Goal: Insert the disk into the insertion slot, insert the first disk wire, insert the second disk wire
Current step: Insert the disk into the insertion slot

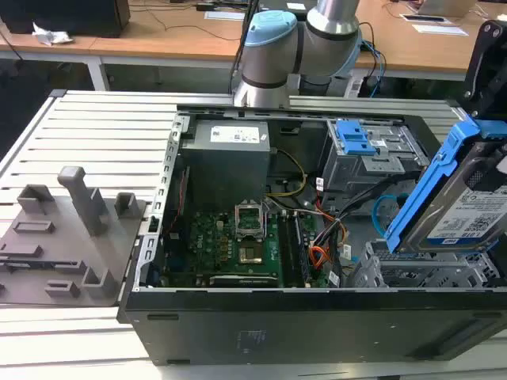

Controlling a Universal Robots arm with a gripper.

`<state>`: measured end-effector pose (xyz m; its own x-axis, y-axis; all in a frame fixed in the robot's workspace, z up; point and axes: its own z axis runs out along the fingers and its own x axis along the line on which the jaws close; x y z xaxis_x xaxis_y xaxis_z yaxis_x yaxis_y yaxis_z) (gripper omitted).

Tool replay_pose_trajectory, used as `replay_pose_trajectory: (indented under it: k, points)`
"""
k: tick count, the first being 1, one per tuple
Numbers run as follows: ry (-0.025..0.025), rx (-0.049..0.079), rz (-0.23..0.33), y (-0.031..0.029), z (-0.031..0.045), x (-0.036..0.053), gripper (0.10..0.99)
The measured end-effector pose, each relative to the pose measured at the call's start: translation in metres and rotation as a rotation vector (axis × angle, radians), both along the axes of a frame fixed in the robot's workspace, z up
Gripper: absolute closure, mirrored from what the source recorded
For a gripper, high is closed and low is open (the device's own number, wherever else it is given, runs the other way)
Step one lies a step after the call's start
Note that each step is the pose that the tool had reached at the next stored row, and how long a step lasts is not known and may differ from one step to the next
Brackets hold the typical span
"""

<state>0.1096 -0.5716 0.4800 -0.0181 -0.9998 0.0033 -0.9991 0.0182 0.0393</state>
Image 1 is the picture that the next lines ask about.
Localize hard disk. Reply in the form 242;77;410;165
383;118;507;255

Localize perforated metal disk bay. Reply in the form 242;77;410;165
346;241;504;289

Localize white paper sheet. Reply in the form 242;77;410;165
204;10;246;21
411;23;469;36

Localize blue drive cage latch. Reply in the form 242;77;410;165
334;120;377;156

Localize grey metal drive cage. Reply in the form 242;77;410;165
320;118;432;215

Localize black RAM stick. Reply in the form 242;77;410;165
292;213;311;284

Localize grey power supply unit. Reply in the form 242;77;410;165
180;120;273;215

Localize open metal socket cover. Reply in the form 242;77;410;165
234;200;265;241

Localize CPU socket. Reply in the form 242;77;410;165
237;243;265;265

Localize black graphics card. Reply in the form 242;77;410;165
208;274;280;289

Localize green motherboard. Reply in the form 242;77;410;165
162;209;341;289

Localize wooden desk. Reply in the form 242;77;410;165
0;0;507;82

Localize black PC case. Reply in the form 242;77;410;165
116;103;507;367

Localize black box on desk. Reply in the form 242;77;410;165
0;0;132;39

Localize crumpled white paper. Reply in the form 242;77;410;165
31;21;74;47

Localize grey parts rack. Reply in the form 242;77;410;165
0;165;154;308

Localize blue cables behind arm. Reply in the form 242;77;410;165
364;39;388;98

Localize blue disk wire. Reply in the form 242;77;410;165
374;192;411;241

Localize black disk wire bundle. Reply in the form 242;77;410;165
312;177;417;286

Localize yellow and black wire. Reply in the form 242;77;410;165
265;148;308;198

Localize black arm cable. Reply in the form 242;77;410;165
229;0;259;96

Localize orange wire bundle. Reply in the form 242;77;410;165
311;245;334;274

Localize red wire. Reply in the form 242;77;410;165
165;165;191;238

